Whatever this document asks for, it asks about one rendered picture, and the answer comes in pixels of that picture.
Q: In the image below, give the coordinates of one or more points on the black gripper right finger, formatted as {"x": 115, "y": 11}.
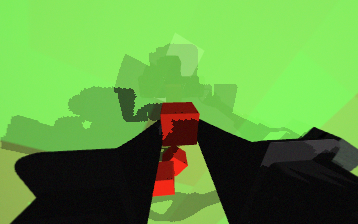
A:
{"x": 238, "y": 166}

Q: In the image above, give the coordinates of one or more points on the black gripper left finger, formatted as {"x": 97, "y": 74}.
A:
{"x": 131, "y": 169}

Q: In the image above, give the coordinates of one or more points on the red cube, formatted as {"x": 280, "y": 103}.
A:
{"x": 179, "y": 123}
{"x": 164, "y": 183}
{"x": 178, "y": 156}

